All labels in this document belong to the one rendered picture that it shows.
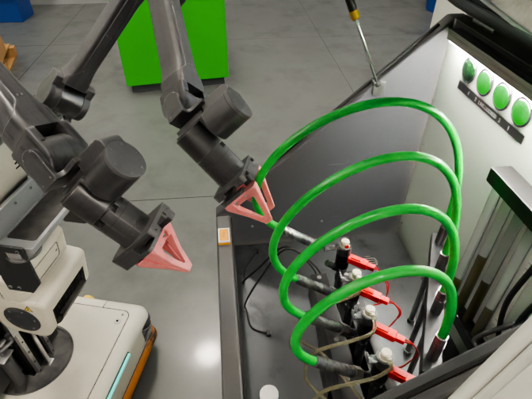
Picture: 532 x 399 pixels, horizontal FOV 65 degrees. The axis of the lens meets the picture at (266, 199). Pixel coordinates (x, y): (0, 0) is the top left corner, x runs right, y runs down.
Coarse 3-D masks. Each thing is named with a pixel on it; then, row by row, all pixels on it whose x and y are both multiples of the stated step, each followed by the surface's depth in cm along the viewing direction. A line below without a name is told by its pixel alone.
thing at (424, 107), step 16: (336, 112) 64; (352, 112) 64; (432, 112) 65; (304, 128) 65; (448, 128) 67; (288, 144) 66; (272, 160) 67; (256, 176) 70; (256, 208) 73; (448, 208) 80; (272, 224) 76
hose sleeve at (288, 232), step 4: (288, 228) 78; (284, 232) 78; (288, 232) 78; (292, 232) 78; (296, 232) 79; (288, 236) 78; (292, 236) 78; (296, 236) 79; (300, 236) 79; (304, 236) 80; (308, 236) 80; (296, 240) 79; (300, 240) 79; (304, 240) 80; (308, 240) 80; (312, 240) 80; (304, 244) 80; (308, 244) 80
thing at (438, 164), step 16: (368, 160) 60; (384, 160) 60; (400, 160) 60; (416, 160) 61; (432, 160) 61; (336, 176) 61; (448, 176) 63; (320, 192) 62; (272, 240) 68; (448, 240) 73; (272, 256) 70; (448, 256) 75; (320, 288) 77
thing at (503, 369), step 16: (528, 320) 40; (512, 336) 42; (528, 336) 40; (496, 352) 44; (512, 352) 42; (528, 352) 40; (480, 368) 45; (496, 368) 44; (512, 368) 42; (528, 368) 40; (464, 384) 47; (480, 384) 45; (496, 384) 44; (512, 384) 41; (528, 384) 39
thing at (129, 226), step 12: (120, 204) 58; (132, 204) 60; (108, 216) 57; (120, 216) 57; (132, 216) 58; (144, 216) 60; (156, 216) 58; (96, 228) 58; (108, 228) 57; (120, 228) 58; (132, 228) 58; (144, 228) 59; (156, 228) 57; (120, 240) 58; (132, 240) 58; (144, 240) 58; (120, 252) 61
